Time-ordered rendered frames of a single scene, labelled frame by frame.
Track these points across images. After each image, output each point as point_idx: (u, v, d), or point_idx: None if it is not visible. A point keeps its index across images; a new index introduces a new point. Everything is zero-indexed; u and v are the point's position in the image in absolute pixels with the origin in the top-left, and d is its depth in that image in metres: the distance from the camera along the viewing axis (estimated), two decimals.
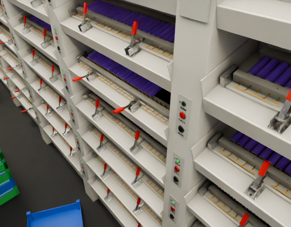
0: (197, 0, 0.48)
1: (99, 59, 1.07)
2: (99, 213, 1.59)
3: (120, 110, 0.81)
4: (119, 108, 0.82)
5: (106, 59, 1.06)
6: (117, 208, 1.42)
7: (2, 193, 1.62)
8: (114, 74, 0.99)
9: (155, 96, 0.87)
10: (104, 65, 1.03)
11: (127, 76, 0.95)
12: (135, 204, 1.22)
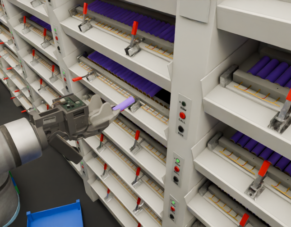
0: (197, 0, 0.48)
1: (99, 59, 1.07)
2: (99, 213, 1.59)
3: None
4: None
5: (106, 59, 1.06)
6: (117, 208, 1.42)
7: None
8: (114, 74, 0.99)
9: (155, 96, 0.87)
10: (104, 65, 1.03)
11: (127, 76, 0.95)
12: (135, 204, 1.22)
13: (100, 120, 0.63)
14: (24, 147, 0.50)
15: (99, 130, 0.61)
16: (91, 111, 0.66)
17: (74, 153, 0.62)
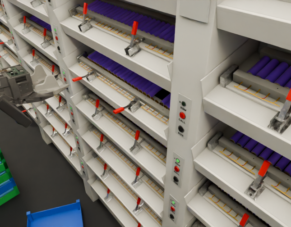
0: (197, 0, 0.48)
1: (99, 59, 1.07)
2: (99, 213, 1.59)
3: (120, 110, 0.81)
4: (119, 108, 0.82)
5: (106, 59, 1.06)
6: (117, 208, 1.42)
7: (2, 193, 1.62)
8: (114, 74, 0.99)
9: (155, 96, 0.87)
10: (104, 65, 1.03)
11: (127, 76, 0.95)
12: (135, 204, 1.22)
13: (46, 90, 0.72)
14: None
15: (41, 98, 0.70)
16: (36, 79, 0.76)
17: (22, 116, 0.72)
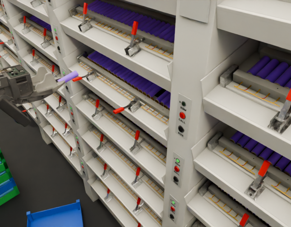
0: (197, 0, 0.48)
1: (99, 59, 1.07)
2: (99, 213, 1.59)
3: (120, 110, 0.81)
4: (119, 108, 0.82)
5: (106, 59, 1.06)
6: (117, 208, 1.42)
7: (2, 193, 1.62)
8: (114, 74, 0.99)
9: (155, 96, 0.87)
10: (104, 65, 1.03)
11: (127, 76, 0.95)
12: (135, 204, 1.22)
13: (45, 88, 0.73)
14: None
15: (43, 97, 0.72)
16: (38, 81, 0.76)
17: (21, 116, 0.73)
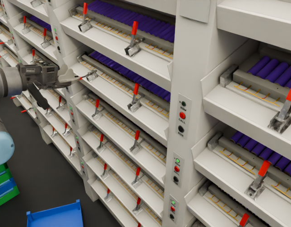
0: (197, 0, 0.48)
1: (102, 57, 1.07)
2: (99, 213, 1.59)
3: (138, 90, 0.82)
4: (136, 89, 0.83)
5: (108, 57, 1.06)
6: (117, 208, 1.42)
7: (2, 193, 1.62)
8: (117, 72, 1.00)
9: None
10: (107, 63, 1.03)
11: (130, 73, 0.96)
12: (135, 204, 1.22)
13: (65, 80, 0.93)
14: (11, 82, 0.79)
15: (63, 86, 0.91)
16: (60, 75, 0.95)
17: (44, 100, 0.91)
